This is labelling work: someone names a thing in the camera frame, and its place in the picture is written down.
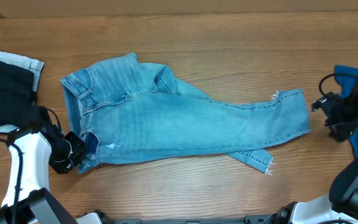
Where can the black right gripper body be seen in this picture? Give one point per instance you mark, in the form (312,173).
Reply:
(329,109)

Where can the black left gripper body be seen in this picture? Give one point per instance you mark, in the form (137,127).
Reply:
(74,147)

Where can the light blue denim jeans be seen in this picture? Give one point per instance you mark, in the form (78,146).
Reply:
(128,111)

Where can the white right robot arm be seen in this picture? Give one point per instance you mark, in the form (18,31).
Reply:
(340,205)

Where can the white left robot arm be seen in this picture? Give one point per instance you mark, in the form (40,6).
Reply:
(28,199)

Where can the black folded garment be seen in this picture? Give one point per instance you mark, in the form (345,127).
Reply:
(16,93)

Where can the light denim folded garment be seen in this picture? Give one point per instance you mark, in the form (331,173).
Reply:
(30,64)

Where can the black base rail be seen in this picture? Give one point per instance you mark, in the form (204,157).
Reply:
(191,221)

